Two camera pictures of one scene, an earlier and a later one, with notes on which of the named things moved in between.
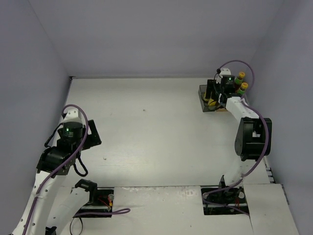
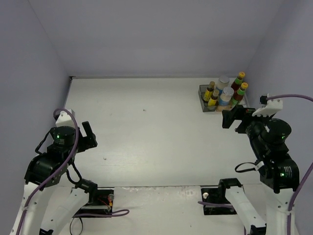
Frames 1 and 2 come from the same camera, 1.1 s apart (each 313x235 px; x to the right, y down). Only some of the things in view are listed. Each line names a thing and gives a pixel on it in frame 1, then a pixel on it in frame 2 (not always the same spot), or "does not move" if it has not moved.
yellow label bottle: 212,104 does not move
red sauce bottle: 241,90 does not move
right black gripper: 211,88 → 237,117
